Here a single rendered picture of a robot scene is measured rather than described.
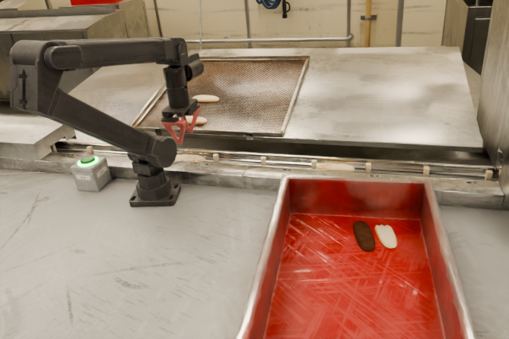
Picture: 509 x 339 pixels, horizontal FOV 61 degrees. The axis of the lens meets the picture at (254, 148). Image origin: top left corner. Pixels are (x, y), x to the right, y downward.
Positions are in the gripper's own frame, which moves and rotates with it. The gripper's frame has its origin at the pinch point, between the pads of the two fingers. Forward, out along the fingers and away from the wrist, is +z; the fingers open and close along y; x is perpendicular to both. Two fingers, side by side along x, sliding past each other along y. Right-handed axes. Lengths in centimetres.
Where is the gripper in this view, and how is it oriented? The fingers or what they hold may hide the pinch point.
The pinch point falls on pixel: (184, 135)
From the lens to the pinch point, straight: 123.6
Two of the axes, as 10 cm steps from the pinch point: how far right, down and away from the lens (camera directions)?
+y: 2.7, -4.5, 8.5
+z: 0.8, 8.9, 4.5
